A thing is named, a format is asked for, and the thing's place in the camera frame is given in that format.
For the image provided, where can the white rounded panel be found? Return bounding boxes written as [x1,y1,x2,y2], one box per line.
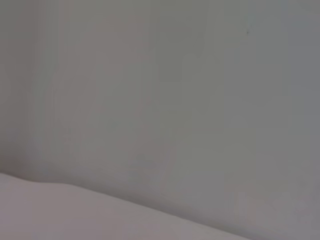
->
[0,172,251,240]

